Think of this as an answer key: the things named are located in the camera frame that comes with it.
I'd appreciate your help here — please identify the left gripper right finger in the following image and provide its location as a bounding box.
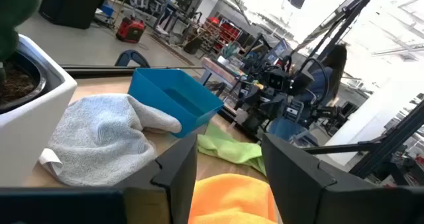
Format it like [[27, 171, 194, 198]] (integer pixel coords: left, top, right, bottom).
[[260, 133, 424, 224]]

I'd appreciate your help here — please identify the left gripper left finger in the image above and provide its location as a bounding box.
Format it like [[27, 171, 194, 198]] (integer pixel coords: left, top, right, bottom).
[[0, 133, 199, 224]]

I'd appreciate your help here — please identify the orange microfiber towel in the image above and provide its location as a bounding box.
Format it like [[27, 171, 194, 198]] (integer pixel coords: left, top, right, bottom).
[[187, 173, 278, 224]]

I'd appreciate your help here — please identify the light green microfiber towel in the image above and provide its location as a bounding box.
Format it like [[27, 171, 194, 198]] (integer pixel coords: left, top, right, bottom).
[[197, 123, 267, 176]]

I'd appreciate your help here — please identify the grey microfiber towel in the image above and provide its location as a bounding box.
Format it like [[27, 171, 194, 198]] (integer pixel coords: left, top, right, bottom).
[[38, 93, 182, 188]]

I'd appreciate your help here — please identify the blue plastic bin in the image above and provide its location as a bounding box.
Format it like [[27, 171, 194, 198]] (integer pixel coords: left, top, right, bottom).
[[127, 68, 225, 139]]

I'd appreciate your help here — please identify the person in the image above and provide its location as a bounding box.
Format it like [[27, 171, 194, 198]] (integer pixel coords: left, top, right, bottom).
[[267, 43, 348, 145]]

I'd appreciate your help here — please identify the white hexagonal planter pot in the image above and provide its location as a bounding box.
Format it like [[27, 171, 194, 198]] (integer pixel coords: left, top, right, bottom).
[[0, 34, 78, 188]]

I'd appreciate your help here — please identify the red portable generator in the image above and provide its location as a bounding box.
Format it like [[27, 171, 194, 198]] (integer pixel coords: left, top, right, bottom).
[[115, 17, 146, 44]]

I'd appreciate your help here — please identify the red parts bin shelf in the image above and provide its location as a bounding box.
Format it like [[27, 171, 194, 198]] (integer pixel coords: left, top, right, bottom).
[[201, 17, 243, 52]]

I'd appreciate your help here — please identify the black cabinet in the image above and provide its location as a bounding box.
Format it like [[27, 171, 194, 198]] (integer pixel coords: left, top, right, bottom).
[[38, 0, 103, 30]]

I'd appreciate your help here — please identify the green cactus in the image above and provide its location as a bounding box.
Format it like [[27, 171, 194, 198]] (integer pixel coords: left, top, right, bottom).
[[0, 0, 40, 85]]

